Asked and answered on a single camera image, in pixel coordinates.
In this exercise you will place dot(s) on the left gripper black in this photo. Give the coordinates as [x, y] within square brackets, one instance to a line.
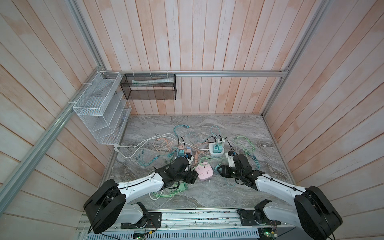
[191, 178]

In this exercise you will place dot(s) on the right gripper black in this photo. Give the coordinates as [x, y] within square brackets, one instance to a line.
[224, 169]

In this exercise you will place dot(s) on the pink power strip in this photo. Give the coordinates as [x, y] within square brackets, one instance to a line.
[204, 171]

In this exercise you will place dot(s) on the light green USB charger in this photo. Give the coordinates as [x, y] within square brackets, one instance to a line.
[182, 187]

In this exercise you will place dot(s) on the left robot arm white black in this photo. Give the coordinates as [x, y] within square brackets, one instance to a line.
[111, 201]

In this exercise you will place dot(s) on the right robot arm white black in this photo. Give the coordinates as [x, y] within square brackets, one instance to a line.
[305, 208]

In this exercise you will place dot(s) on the blue power strip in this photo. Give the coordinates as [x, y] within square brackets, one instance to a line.
[186, 153]

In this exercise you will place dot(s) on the teal charger on white strip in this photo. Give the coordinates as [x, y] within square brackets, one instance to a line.
[218, 149]

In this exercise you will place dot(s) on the white power strip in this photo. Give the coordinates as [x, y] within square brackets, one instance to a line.
[211, 150]

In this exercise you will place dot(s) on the black mesh basket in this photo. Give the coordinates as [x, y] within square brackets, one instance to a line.
[149, 87]

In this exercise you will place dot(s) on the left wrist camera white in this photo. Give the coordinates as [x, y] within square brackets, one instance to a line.
[189, 157]

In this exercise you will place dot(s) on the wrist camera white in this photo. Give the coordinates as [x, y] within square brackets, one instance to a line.
[189, 157]
[230, 157]

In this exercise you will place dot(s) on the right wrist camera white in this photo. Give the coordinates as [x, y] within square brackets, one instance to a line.
[230, 157]

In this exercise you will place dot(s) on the aluminium front rail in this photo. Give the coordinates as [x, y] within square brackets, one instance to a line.
[192, 219]

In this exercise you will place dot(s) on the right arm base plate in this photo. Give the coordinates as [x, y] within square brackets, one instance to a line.
[255, 218]

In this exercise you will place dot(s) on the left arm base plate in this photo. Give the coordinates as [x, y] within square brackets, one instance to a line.
[149, 220]

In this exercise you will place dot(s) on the white wire mesh shelf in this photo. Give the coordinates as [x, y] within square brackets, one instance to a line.
[102, 109]

